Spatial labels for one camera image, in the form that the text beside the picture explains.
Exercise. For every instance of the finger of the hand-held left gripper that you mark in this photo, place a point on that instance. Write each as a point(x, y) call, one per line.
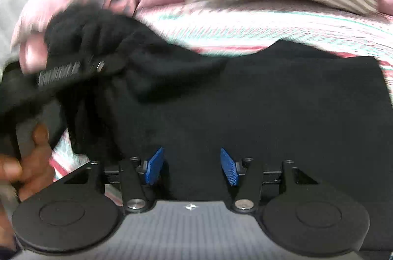
point(99, 66)

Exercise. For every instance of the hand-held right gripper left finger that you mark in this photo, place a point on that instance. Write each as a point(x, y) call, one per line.
point(155, 166)

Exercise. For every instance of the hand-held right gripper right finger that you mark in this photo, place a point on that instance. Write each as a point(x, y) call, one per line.
point(229, 167)

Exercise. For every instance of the black pants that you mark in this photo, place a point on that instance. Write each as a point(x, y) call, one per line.
point(261, 109)

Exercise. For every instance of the person's left hand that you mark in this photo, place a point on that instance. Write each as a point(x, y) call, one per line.
point(33, 167)

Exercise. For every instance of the patterned red green bed sheet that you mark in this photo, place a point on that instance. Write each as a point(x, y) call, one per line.
point(245, 29)

